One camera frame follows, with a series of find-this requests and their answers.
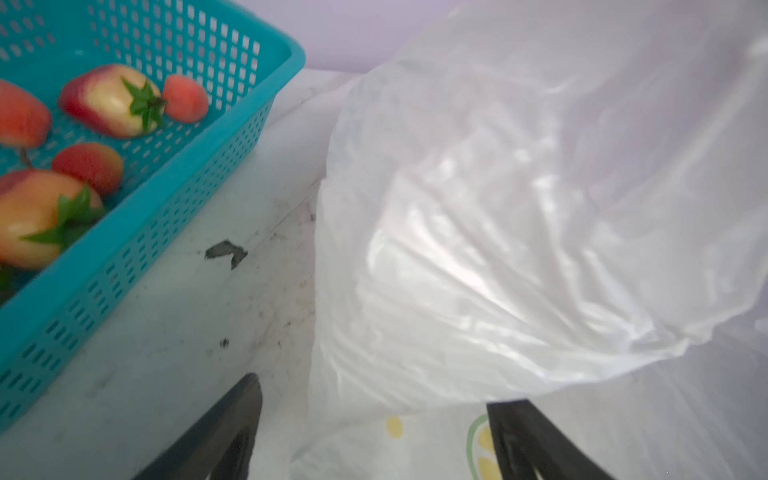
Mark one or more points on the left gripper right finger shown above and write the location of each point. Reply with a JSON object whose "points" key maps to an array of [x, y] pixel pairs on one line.
{"points": [[529, 446]]}

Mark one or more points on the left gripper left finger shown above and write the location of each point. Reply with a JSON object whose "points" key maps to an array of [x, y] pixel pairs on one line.
{"points": [[220, 444]]}

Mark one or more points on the white plastic bag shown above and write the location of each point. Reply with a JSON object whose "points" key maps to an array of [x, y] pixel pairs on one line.
{"points": [[563, 202]]}

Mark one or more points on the large fake strawberry front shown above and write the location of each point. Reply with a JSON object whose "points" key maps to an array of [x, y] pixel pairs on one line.
{"points": [[42, 214]]}

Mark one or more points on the large fake strawberry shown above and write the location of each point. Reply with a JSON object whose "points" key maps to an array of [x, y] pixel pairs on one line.
{"points": [[25, 121], [114, 100], [42, 214]]}

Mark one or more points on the small red fruit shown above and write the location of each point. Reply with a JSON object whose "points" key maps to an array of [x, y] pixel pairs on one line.
{"points": [[96, 164], [186, 100]]}

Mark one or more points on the large fake strawberry back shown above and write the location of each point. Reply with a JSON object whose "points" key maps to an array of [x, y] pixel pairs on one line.
{"points": [[114, 100]]}

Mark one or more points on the teal plastic basket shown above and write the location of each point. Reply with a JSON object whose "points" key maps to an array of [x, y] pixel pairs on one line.
{"points": [[241, 60]]}

